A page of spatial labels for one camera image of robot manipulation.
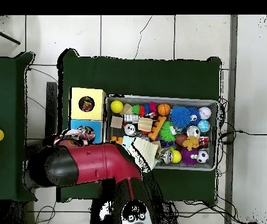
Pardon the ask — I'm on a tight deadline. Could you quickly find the clear mesh bin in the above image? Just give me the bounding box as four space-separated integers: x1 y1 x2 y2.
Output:
103 94 219 172

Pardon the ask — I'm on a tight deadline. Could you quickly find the white cloth with colourful spots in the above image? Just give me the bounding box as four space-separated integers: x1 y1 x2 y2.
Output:
63 125 96 146

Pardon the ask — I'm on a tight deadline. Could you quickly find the brown plush teddy bear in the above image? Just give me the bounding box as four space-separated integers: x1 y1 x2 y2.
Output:
182 135 200 151

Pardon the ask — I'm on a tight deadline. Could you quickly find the multicoloured knotted rope toy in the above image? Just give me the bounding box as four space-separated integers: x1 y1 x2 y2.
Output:
79 96 95 112

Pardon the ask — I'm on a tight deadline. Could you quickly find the small orange basketball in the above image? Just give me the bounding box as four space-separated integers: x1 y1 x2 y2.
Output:
157 103 172 117

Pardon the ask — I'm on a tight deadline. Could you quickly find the black power cable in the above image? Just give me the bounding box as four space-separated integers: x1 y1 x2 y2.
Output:
218 129 267 145

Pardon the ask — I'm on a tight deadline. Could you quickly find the black padded upright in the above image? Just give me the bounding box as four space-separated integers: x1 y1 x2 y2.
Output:
44 81 58 138

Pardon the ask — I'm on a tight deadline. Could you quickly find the dark green side table cloth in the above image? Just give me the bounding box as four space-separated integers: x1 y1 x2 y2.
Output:
0 51 38 202

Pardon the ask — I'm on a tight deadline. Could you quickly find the ridged wooden block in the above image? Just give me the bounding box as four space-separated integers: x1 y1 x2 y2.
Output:
137 117 154 133

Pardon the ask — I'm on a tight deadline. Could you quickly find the wooden box with three holes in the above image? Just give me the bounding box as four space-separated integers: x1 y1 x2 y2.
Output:
68 87 107 145

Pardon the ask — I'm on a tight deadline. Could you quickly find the large blue spiky ball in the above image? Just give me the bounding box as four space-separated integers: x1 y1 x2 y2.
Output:
169 106 192 129

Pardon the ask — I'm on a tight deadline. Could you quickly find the cream muslin cloth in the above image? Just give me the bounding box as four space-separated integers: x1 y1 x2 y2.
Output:
133 136 159 172

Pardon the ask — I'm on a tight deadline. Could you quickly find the large yellow ball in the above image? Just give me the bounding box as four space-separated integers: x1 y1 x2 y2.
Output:
110 100 124 114

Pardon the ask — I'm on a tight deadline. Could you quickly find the black tripod leg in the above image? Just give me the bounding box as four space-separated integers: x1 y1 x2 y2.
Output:
0 22 21 46

